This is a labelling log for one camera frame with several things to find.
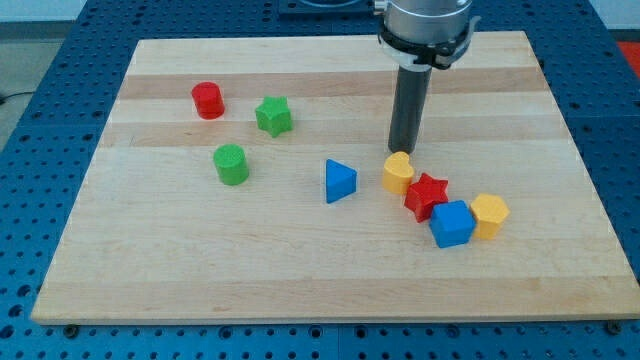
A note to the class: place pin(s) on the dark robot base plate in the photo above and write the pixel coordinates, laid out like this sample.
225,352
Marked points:
294,8

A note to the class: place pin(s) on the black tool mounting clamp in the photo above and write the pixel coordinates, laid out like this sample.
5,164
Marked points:
414,56

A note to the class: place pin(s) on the blue cube block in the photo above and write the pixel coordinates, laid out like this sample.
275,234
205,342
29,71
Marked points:
451,224

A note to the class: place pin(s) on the wooden board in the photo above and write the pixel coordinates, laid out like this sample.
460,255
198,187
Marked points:
154,237

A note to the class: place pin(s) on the yellow hexagon block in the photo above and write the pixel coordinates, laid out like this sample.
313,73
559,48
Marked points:
490,212

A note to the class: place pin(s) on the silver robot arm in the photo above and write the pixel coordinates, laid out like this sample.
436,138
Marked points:
420,36

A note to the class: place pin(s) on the red cylinder block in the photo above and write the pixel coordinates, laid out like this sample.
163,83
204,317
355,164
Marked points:
208,100

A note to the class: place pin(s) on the red star block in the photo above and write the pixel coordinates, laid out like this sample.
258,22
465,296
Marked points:
423,195

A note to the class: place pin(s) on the green cylinder block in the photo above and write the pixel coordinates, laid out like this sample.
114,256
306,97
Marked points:
231,164

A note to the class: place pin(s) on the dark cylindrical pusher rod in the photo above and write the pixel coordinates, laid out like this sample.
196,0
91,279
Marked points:
409,99

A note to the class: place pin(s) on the blue triangle block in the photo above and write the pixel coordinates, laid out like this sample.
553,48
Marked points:
340,181

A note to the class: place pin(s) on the green star block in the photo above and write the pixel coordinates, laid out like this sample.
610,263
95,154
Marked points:
273,115

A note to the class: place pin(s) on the yellow heart block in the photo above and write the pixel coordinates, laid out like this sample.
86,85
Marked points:
398,173

